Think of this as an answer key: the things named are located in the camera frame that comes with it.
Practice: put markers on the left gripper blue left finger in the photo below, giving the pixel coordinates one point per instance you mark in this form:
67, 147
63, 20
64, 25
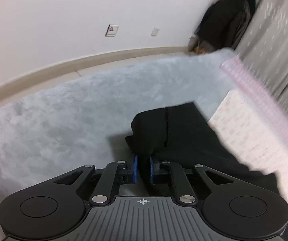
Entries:
135, 169

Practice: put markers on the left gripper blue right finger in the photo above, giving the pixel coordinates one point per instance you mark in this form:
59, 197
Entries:
154, 170

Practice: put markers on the black pants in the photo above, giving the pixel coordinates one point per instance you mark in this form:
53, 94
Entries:
181, 134

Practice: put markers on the cherry print white bed sheet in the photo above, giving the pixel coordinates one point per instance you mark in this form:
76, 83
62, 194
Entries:
250, 137

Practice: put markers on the pink striped knit blanket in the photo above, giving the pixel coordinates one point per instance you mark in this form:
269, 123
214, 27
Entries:
234, 68

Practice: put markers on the grey star pattern curtain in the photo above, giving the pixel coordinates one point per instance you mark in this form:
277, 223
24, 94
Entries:
264, 48

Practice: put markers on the white wall switch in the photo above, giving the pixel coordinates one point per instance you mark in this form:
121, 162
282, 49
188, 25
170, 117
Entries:
155, 32

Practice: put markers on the white wall socket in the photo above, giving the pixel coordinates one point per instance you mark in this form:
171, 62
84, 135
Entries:
112, 30

